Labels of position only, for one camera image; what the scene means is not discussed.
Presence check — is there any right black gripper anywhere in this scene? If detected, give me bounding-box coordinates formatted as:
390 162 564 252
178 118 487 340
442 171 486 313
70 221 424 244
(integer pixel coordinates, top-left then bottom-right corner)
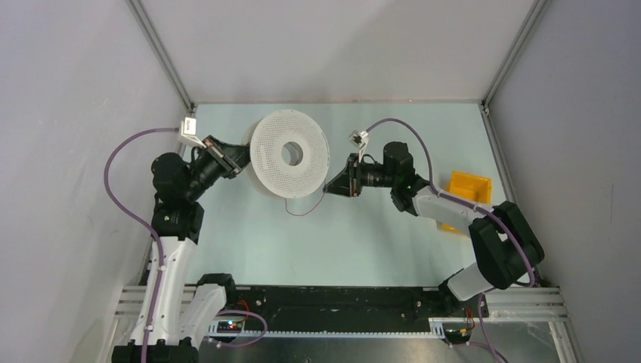
323 153 397 197

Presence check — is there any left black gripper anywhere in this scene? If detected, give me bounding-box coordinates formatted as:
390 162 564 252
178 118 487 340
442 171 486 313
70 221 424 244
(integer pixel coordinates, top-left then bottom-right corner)
184 135 260 201

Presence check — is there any white cable spool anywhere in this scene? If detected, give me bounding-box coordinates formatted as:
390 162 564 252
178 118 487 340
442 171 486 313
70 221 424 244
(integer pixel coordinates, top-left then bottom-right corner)
243 110 330 199

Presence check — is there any thin red wire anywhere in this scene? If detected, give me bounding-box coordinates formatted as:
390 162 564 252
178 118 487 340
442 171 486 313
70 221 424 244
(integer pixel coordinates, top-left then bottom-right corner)
284 191 327 218

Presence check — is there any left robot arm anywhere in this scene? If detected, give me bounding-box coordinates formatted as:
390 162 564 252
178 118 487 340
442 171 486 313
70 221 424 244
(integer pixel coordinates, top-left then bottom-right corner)
110 136 250 362

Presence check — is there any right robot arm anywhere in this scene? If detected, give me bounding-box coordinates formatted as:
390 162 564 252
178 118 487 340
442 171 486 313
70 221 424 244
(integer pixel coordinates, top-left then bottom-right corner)
324 141 545 316

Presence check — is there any yellow plastic bin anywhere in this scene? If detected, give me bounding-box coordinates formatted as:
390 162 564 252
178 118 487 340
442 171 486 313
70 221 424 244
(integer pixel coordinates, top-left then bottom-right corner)
445 171 492 204

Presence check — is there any left small circuit board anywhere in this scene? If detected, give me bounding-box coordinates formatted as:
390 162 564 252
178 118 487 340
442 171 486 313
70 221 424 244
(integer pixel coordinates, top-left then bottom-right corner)
215 321 244 335

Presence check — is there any small circuit board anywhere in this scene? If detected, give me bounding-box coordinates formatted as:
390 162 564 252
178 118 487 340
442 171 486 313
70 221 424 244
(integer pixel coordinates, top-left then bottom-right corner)
445 328 473 338
215 321 244 335

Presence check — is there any right small circuit board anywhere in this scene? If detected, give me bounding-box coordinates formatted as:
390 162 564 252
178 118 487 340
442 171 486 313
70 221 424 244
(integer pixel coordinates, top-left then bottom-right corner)
445 328 473 338

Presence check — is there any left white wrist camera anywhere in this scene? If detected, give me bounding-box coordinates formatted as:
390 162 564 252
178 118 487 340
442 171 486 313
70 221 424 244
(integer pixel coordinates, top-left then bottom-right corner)
178 116 206 149

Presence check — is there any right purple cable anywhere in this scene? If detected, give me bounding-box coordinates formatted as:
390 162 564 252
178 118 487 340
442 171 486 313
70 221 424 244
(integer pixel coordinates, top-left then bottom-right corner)
364 118 537 287

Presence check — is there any purple cable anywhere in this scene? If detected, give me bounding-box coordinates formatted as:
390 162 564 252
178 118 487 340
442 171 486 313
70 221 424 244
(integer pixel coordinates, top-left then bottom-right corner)
364 118 537 287
104 127 182 363

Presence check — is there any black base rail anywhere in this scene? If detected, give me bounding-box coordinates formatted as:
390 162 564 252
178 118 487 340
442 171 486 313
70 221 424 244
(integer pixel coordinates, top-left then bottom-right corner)
224 285 478 334

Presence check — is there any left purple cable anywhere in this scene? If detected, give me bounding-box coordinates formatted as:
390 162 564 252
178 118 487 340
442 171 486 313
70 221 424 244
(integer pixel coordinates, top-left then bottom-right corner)
104 127 182 363

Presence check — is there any grey slotted cable duct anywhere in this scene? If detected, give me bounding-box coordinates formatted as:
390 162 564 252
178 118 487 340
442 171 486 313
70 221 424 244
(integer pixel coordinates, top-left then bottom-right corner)
207 318 482 339

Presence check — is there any left aluminium frame post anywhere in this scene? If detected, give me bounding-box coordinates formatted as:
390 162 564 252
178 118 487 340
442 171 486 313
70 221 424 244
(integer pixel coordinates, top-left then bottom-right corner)
125 0 196 114

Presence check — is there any aluminium frame post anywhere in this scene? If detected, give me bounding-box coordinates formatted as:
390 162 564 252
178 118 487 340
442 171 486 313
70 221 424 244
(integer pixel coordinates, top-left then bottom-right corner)
125 0 196 114
481 0 551 110

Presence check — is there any right aluminium frame post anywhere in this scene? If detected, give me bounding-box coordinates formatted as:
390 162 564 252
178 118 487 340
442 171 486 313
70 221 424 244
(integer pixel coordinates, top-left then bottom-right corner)
481 0 551 110

